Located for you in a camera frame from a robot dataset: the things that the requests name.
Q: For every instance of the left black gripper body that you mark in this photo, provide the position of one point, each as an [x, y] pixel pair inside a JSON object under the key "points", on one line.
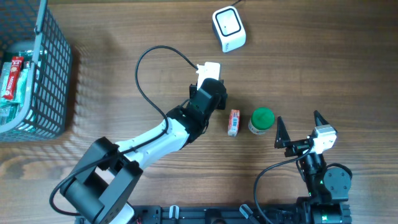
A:
{"points": [[216, 97]]}

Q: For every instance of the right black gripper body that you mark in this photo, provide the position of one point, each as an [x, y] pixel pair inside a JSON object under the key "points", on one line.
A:
{"points": [[296, 147]]}

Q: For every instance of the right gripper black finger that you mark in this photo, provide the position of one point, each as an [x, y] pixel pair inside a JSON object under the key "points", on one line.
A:
{"points": [[282, 139], [319, 119]]}

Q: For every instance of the green lid jar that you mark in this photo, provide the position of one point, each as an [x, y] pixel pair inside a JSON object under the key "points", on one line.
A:
{"points": [[261, 120]]}

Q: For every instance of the red Nescafe stick sachet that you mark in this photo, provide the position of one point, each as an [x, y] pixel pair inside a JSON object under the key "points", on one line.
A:
{"points": [[16, 65]]}

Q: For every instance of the green snack packet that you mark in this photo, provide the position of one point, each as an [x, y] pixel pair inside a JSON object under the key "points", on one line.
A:
{"points": [[10, 109]]}

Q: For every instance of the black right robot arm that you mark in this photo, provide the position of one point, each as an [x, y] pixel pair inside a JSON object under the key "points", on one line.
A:
{"points": [[328, 185]]}

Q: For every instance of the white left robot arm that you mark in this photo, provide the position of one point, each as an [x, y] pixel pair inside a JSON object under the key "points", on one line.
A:
{"points": [[101, 183]]}

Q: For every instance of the white barcode scanner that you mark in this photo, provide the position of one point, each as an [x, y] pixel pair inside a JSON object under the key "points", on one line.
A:
{"points": [[228, 28]]}

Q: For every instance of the mint green sachet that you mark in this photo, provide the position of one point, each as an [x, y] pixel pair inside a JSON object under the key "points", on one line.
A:
{"points": [[19, 93]]}

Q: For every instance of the grey plastic mesh basket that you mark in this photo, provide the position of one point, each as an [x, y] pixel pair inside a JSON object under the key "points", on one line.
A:
{"points": [[30, 26]]}

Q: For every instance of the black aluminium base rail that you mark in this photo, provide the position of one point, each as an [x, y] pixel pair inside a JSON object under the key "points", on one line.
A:
{"points": [[211, 214]]}

